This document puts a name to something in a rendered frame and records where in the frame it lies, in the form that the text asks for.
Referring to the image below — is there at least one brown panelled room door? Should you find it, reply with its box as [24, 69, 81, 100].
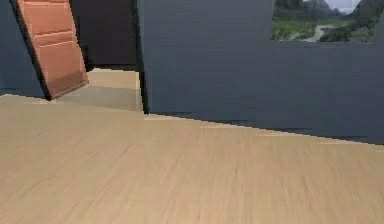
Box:
[9, 0, 90, 102]

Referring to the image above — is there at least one landscape picture on wall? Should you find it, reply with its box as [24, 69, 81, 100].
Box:
[271, 0, 384, 44]

